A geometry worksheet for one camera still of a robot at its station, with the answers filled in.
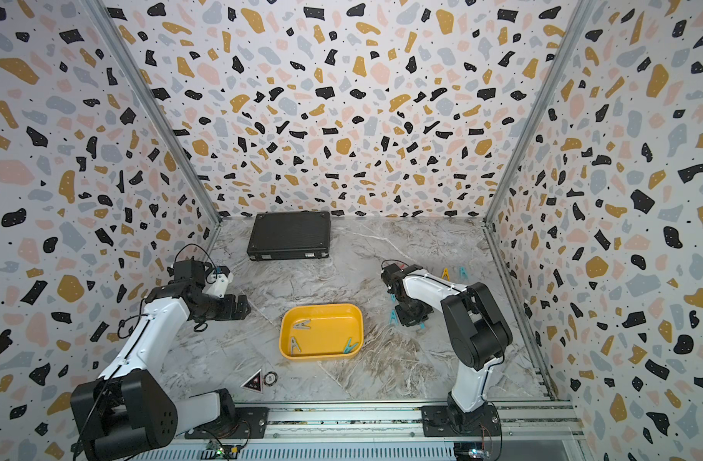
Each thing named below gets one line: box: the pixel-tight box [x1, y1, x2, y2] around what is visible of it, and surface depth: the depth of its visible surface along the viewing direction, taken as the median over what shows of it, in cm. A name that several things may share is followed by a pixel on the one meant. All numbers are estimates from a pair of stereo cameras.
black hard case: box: [246, 210, 332, 262], surface depth 111 cm
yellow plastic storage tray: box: [278, 303, 364, 362], surface depth 92 cm
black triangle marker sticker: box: [240, 368, 264, 394], surface depth 82 cm
